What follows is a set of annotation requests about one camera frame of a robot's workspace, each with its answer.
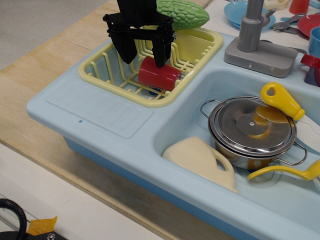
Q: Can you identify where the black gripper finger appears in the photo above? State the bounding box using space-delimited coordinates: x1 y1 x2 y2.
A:
111 35 137 63
152 37 172 68

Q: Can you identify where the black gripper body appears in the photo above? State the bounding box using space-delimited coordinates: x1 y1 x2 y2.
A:
102 0 174 42

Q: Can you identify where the red plastic cup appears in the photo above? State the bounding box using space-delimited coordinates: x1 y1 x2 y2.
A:
138 56 182 91

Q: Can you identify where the orange plastic cup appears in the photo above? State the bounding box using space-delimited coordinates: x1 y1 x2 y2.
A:
289 0 310 15

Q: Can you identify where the blue plastic cup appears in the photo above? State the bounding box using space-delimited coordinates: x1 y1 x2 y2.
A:
308 26 320 58

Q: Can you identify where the yellow dish rack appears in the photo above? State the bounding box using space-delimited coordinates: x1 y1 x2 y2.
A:
78 27 224 108

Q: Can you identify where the green bitter gourd toy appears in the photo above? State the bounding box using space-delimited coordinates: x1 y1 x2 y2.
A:
156 0 210 31

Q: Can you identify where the blue plastic plate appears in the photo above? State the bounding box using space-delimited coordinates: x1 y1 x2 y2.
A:
224 0 276 30

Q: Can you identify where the grey toy faucet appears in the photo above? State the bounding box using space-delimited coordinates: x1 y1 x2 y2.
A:
224 0 298 78

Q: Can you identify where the light blue toy sink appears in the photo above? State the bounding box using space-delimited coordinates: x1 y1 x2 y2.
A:
26 28 320 240

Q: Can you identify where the cream plastic jug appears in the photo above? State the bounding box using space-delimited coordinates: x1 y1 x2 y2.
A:
162 136 238 193

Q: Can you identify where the cream toy item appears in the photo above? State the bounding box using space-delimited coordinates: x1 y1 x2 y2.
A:
263 0 290 10

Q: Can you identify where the grey plastic fork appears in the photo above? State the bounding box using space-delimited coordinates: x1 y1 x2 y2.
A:
272 13 306 31

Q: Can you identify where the steel pot with lid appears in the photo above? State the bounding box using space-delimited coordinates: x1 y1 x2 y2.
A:
200 96 308 171

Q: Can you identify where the wooden board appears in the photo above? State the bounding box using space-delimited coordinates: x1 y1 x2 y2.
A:
0 0 229 240

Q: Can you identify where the red plastic plate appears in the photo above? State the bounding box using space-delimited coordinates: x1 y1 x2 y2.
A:
297 13 320 37

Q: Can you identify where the red pot in corner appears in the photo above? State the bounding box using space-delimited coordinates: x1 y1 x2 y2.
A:
300 54 320 87

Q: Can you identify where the yellow plastic ladle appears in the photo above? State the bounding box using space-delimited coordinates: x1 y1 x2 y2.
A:
247 159 320 181

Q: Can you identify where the yellow tape piece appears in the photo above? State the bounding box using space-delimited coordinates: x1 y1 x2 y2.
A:
26 216 58 236

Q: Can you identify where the black device base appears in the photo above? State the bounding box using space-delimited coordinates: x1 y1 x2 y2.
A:
0 231 67 240

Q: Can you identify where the yellow handled toy knife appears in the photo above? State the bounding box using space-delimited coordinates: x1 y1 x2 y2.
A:
260 82 320 152

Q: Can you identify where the black braided cable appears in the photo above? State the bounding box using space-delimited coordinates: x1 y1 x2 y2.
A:
0 198 27 240

